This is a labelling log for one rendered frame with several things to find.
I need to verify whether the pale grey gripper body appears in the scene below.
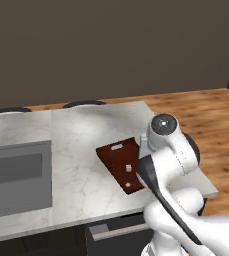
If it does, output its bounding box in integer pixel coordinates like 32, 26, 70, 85
138, 132, 153, 160

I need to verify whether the grey drawer handle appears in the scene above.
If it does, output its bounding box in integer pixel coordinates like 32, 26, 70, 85
88, 222, 151, 242

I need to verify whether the grey sink basin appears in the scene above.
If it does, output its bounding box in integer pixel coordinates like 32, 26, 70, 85
0, 140, 53, 220

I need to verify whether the dark counter cabinet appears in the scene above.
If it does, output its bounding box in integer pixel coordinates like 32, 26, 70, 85
0, 224, 87, 256

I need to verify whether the dark brown tray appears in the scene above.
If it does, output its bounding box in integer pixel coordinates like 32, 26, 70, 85
95, 136, 146, 196

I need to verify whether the dark drawer front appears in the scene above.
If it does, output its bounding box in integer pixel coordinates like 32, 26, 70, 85
85, 212, 158, 256

